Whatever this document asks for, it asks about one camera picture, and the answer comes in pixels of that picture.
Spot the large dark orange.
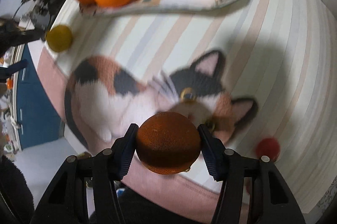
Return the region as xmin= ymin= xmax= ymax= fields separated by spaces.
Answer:
xmin=136 ymin=111 xmax=201 ymax=175

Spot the small red fruit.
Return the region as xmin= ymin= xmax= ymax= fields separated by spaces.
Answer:
xmin=255 ymin=137 xmax=281 ymax=162

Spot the striped cat blanket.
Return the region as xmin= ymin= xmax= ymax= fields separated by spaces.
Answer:
xmin=37 ymin=0 xmax=336 ymax=219

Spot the blue cabinet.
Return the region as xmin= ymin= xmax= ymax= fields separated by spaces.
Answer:
xmin=17 ymin=46 xmax=61 ymax=149

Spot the dark yellow lemon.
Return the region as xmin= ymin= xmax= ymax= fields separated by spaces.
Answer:
xmin=46 ymin=25 xmax=73 ymax=53

